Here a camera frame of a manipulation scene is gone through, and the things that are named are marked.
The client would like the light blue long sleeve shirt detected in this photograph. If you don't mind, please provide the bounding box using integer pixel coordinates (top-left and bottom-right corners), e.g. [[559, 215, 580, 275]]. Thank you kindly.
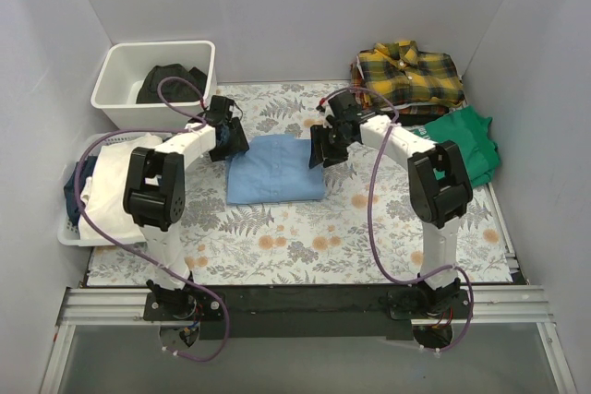
[[226, 134, 326, 205]]

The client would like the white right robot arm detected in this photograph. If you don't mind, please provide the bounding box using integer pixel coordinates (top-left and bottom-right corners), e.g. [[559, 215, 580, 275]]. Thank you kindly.
[[308, 87, 473, 318]]

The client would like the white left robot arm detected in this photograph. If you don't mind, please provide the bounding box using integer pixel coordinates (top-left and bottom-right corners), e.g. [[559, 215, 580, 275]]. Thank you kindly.
[[123, 95, 248, 320]]

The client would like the stack of folded plaid shirts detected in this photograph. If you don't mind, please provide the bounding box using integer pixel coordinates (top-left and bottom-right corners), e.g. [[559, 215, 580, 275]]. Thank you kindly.
[[348, 54, 468, 127]]

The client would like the yellow plaid flannel shirt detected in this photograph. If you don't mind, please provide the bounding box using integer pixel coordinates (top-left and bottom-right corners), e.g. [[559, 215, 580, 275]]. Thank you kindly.
[[357, 39, 465, 112]]

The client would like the dark striped garment in bin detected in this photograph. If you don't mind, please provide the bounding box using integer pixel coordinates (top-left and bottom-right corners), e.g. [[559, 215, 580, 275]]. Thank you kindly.
[[136, 64, 208, 104]]

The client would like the floral patterned table mat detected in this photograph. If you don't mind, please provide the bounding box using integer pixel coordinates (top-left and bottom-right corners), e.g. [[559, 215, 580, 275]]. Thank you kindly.
[[86, 82, 512, 287]]

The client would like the white plastic bin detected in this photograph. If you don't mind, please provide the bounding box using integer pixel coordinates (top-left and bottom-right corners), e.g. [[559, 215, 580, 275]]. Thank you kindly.
[[90, 41, 217, 129]]

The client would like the green t-shirt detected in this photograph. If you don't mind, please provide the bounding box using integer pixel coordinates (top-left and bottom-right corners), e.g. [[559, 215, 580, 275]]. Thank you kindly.
[[412, 106, 501, 188]]

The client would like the cream white garment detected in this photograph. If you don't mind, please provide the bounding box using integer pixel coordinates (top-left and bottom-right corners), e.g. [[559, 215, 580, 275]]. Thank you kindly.
[[80, 133, 163, 242]]

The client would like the dark blue denim garment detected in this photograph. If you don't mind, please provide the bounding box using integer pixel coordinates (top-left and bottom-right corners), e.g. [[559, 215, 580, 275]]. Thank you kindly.
[[63, 156, 98, 226]]

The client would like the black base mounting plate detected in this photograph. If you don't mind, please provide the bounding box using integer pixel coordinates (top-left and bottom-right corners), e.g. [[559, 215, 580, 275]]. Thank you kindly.
[[142, 284, 469, 340]]

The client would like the white perforated laundry basket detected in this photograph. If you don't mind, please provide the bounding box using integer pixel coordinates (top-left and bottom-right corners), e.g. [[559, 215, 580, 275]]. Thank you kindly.
[[55, 131, 173, 247]]

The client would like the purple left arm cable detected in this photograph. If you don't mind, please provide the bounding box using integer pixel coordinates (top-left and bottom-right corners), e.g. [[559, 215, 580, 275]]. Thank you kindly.
[[74, 76, 231, 363]]

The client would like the aluminium frame rail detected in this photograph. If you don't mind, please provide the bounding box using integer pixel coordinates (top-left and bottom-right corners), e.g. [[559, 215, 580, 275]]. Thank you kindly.
[[57, 285, 554, 326]]

